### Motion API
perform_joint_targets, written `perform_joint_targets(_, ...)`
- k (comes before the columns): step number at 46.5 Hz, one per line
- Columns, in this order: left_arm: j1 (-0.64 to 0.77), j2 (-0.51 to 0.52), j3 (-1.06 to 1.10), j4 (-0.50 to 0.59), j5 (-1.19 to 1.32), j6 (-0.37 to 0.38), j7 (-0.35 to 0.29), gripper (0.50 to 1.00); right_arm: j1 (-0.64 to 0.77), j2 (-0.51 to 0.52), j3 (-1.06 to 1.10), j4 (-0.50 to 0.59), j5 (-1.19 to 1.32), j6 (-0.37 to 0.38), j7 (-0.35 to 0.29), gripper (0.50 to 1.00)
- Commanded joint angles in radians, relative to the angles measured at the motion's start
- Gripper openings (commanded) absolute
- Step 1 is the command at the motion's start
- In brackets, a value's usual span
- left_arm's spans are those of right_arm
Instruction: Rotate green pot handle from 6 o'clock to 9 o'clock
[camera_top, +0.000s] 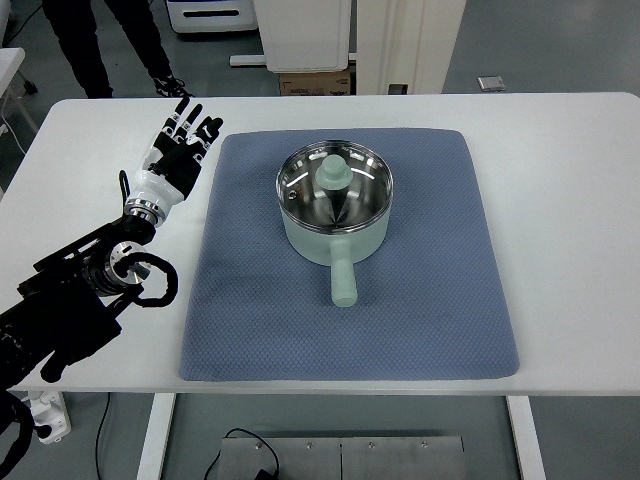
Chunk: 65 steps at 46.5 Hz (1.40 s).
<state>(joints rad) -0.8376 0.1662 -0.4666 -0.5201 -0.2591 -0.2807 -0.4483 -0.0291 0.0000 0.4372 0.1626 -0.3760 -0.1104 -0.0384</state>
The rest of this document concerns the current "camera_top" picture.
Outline cardboard box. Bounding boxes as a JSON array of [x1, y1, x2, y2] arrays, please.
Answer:
[[279, 69, 351, 96]]

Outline blue quilted mat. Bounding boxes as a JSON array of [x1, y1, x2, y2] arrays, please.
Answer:
[[179, 128, 520, 381]]

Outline green pot with handle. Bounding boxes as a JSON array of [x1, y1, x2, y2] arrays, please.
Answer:
[[279, 204, 392, 307]]

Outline glass lid green knob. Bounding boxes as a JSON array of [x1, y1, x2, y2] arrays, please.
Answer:
[[276, 140, 393, 234]]

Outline black floor cable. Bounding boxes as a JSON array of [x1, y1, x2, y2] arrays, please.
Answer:
[[95, 393, 281, 480]]

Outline person in black trousers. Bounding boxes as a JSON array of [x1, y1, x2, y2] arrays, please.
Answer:
[[41, 0, 194, 100]]

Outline white power strip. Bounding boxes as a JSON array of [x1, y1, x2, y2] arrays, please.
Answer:
[[26, 391, 71, 444]]

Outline metal base plate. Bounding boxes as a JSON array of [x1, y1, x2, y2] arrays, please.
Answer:
[[215, 436, 468, 479]]

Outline white table frame legs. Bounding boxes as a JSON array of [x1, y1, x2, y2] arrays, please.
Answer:
[[136, 393, 547, 479]]

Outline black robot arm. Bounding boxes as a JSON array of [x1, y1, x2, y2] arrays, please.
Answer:
[[1, 98, 223, 476]]

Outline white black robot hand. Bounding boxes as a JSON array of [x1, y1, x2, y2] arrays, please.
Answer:
[[124, 97, 223, 226]]

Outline white cabinet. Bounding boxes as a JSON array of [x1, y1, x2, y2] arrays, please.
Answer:
[[229, 0, 352, 73]]

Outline white machine with slot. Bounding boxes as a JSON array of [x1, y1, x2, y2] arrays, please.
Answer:
[[165, 1, 258, 34]]

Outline small grey floor device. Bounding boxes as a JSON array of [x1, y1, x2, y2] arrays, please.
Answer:
[[477, 75, 506, 92]]

